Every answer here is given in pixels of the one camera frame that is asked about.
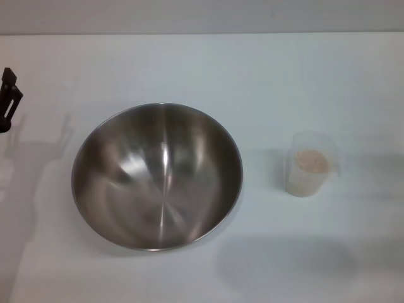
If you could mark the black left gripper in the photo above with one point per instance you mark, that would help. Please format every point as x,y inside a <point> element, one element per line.
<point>4,126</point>

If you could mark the stainless steel mixing bowl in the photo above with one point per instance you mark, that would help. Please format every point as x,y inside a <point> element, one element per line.
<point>132,189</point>

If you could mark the clear plastic measuring cup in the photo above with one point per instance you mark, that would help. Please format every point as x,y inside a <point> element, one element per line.
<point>292,176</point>

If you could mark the white rice grains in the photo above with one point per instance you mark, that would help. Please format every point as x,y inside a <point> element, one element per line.
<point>311,159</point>

